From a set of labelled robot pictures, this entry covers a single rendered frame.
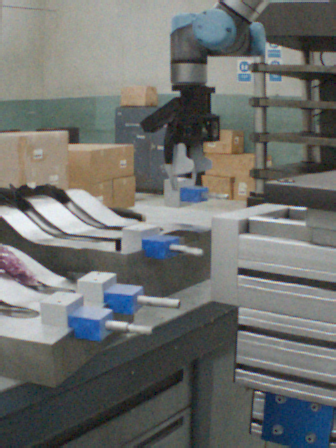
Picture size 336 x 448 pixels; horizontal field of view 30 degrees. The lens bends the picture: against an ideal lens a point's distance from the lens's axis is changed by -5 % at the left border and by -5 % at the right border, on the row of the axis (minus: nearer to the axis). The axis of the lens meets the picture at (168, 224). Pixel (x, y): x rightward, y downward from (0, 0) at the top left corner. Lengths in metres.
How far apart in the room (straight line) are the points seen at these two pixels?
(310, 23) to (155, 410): 4.17
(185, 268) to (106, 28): 8.50
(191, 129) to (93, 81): 8.33
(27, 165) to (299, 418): 4.33
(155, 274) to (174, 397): 0.24
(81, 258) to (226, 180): 6.88
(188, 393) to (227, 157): 6.78
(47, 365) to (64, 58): 9.39
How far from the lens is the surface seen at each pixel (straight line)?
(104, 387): 0.95
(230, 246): 0.66
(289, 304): 0.64
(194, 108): 1.28
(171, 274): 1.07
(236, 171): 7.82
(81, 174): 5.69
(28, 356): 0.73
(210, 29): 1.11
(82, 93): 9.72
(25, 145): 4.90
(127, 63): 9.20
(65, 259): 1.05
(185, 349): 1.11
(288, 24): 5.06
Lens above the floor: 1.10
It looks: 10 degrees down
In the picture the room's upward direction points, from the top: straight up
